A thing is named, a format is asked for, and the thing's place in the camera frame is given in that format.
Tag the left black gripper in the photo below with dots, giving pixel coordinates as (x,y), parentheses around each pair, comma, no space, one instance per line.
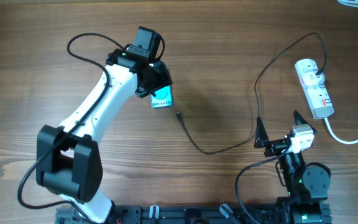
(164,79)

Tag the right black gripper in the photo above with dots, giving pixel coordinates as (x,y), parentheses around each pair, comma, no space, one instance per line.
(275,146)

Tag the teal Galaxy smartphone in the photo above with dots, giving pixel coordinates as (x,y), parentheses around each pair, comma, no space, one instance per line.
(163,98)

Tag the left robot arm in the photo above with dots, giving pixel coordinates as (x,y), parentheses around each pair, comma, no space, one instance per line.
(68,162)

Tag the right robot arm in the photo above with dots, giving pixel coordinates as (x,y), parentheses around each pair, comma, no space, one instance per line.
(307,184)

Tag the white charger plug adapter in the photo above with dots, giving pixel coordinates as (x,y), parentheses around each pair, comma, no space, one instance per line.
(309,79)

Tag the white power strip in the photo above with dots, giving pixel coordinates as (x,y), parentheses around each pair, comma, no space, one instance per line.
(317,96)

